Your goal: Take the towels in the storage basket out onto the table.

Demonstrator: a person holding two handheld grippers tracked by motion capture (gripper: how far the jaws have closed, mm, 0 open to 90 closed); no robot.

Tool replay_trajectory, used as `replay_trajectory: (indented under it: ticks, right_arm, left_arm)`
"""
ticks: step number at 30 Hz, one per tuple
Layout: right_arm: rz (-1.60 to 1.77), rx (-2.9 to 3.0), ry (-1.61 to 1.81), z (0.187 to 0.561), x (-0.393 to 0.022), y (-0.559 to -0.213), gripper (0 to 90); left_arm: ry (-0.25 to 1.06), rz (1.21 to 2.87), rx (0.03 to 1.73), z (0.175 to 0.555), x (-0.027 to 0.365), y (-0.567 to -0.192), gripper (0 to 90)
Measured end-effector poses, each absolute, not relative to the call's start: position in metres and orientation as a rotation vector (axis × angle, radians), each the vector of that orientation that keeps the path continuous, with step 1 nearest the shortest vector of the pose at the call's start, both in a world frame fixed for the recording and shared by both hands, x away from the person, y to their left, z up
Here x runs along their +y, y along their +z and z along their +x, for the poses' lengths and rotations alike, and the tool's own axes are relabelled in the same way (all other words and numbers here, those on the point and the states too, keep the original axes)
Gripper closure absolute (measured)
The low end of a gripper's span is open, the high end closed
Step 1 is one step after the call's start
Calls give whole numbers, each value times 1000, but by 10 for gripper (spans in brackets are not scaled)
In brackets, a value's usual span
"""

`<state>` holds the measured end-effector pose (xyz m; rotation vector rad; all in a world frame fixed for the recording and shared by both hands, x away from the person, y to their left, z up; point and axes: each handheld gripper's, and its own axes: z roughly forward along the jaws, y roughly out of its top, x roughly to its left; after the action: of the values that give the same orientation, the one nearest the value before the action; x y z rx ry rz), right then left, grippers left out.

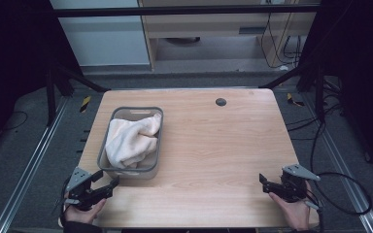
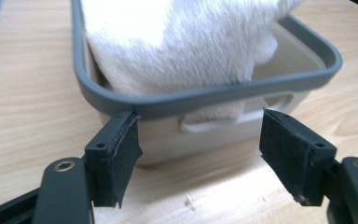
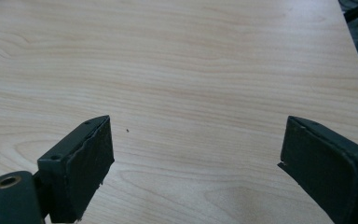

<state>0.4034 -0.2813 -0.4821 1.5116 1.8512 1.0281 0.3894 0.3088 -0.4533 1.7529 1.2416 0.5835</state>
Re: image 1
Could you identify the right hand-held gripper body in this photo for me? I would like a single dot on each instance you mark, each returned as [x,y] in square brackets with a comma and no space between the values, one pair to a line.
[293,186]

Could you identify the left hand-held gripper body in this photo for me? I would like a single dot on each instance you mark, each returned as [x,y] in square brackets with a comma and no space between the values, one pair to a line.
[79,181]

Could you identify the pale pink towel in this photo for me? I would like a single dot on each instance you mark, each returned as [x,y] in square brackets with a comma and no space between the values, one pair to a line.
[129,142]

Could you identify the grey plastic basket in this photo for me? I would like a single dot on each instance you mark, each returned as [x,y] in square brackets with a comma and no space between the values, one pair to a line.
[150,173]

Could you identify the person's right hand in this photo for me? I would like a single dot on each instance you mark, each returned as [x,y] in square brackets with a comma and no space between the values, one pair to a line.
[298,215]

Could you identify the person's left hand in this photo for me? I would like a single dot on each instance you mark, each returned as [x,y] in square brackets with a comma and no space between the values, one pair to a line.
[84,216]

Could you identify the yellow black striped tape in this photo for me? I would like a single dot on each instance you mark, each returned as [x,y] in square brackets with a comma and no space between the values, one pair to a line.
[293,100]
[85,103]

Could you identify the dark round table grommet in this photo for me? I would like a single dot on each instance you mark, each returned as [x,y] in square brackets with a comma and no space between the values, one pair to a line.
[220,102]

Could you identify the black metal stand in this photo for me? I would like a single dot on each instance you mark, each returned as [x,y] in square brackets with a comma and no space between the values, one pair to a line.
[51,97]
[319,97]

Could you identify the dark curtain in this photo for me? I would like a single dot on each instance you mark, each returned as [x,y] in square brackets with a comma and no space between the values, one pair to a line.
[13,64]
[362,81]

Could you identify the white cabinet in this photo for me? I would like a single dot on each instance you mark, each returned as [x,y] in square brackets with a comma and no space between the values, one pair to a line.
[103,42]

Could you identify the light wooden desk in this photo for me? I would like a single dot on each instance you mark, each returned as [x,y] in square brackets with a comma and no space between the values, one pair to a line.
[207,27]

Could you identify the aluminium floor rail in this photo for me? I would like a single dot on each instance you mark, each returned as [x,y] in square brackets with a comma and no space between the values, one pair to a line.
[29,168]
[338,161]

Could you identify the black horizontal frame bar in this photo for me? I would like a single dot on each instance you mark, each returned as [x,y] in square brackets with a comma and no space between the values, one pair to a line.
[175,11]

